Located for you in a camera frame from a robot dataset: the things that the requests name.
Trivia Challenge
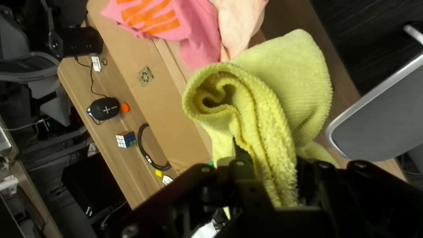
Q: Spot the yellow-green towel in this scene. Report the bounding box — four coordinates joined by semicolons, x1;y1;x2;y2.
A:
182;30;333;209

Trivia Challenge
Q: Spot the pink shirt orange print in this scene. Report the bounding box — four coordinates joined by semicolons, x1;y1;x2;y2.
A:
101;0;220;69

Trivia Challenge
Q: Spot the peach cloth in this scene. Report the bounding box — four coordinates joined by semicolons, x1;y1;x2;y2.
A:
208;0;268;61

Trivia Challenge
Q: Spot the cardboard box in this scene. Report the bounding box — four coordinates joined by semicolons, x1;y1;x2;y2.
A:
84;0;354;178

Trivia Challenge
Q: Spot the grey office chair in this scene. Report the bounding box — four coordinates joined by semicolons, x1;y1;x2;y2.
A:
325;22;423;162

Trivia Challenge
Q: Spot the small orange cap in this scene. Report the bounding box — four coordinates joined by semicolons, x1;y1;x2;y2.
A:
121;104;130;113

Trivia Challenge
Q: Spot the rubiks cube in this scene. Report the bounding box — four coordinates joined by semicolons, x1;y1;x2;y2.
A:
114;131;136;149

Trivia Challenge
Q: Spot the black bluetooth speaker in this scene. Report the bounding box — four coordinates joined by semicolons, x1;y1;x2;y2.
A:
85;97;120;121

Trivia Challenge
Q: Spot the black cable loop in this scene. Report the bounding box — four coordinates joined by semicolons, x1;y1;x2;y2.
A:
136;122;173;172

